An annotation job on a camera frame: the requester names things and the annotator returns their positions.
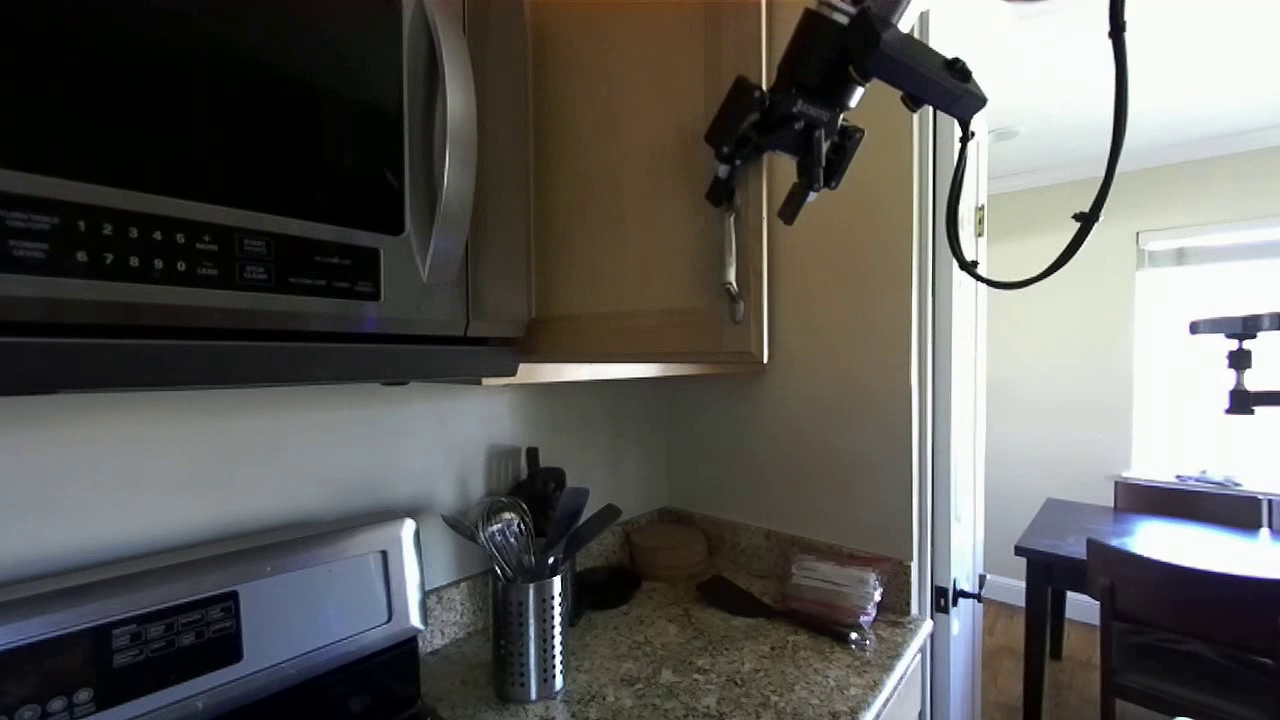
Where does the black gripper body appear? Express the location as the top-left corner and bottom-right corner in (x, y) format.
(705, 6), (875, 189)

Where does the wooden cabinet door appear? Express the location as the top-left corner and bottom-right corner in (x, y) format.
(525, 0), (770, 377)

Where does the brown round board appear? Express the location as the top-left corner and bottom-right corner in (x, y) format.
(627, 521), (714, 581)

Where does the plastic bag on counter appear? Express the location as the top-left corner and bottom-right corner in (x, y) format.
(784, 551), (886, 642)

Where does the dark wooden dining table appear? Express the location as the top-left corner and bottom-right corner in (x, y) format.
(1018, 500), (1280, 720)

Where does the near steel utensil holder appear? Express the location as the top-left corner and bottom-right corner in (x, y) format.
(491, 571), (572, 704)

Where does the stainless steel microwave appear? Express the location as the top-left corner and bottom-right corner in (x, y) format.
(0, 0), (531, 392)

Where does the stainless steel stove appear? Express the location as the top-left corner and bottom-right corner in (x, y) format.
(0, 514), (427, 720)

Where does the dark wooden chair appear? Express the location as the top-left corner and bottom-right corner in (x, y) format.
(1090, 540), (1280, 720)

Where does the silver cabinet door handle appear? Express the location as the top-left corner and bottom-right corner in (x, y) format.
(720, 209), (744, 323)

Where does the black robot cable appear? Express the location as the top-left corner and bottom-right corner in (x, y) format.
(940, 0), (1138, 295)

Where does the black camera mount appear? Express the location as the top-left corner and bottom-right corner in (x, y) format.
(1188, 311), (1280, 416)

